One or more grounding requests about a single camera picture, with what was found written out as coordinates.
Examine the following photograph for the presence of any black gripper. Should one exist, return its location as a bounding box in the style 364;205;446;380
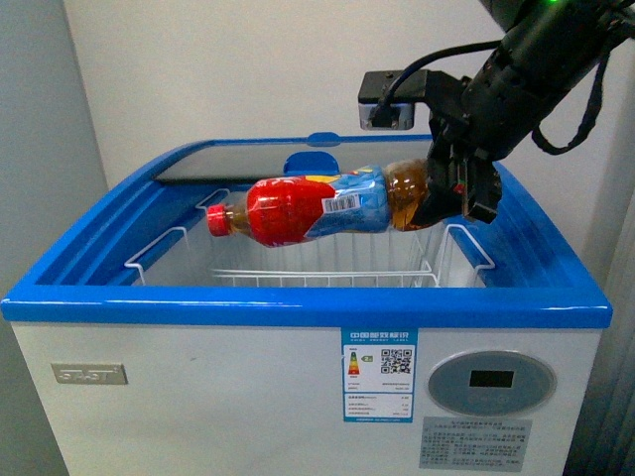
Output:
412;70;502;224

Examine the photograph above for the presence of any iced tea bottle red label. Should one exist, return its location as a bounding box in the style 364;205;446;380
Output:
206;160;453;247

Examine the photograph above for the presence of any blue energy efficiency label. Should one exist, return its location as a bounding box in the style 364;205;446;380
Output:
340;327;418;423

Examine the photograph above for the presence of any oval grey control panel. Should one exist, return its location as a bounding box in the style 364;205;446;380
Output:
428;351;557;417

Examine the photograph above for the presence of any sliding glass freezer lid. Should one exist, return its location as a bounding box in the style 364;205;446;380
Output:
155;133;432;184

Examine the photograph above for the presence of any grey instruction sticker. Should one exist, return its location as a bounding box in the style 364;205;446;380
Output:
419;416;532;472

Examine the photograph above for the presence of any white chest freezer blue rim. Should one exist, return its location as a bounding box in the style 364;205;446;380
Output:
2;141;611;475

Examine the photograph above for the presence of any silver brand badge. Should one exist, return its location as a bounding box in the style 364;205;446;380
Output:
51;363;128;386

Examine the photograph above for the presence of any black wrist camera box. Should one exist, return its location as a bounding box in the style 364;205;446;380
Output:
357;70;428;131

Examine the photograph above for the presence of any black camera cable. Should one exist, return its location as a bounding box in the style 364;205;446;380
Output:
368;40;502;126

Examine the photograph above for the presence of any blue lid handle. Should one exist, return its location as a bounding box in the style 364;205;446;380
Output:
283;151;340;177

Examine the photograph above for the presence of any white wire freezer basket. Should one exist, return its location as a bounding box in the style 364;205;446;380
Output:
124;219;497;289

